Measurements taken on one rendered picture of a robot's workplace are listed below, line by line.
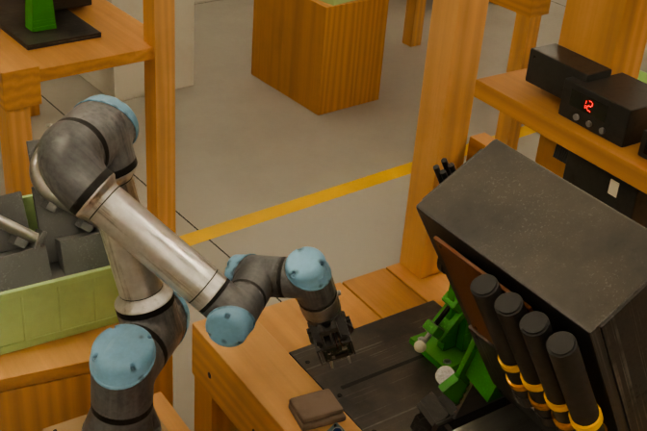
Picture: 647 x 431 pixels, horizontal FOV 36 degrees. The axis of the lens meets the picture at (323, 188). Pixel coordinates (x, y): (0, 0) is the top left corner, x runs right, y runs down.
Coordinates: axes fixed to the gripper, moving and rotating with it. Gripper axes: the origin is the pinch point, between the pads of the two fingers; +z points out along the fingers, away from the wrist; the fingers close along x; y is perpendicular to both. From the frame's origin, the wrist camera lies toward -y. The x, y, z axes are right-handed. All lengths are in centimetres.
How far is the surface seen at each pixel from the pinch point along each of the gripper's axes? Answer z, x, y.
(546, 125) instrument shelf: -33, 51, -13
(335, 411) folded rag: 6.3, -4.1, 9.4
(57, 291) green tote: 3, -59, -40
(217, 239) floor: 153, -42, -166
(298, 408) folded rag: 4.2, -11.0, 7.5
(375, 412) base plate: 12.2, 3.7, 9.3
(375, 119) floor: 218, 48, -268
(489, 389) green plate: -10.4, 24.9, 23.5
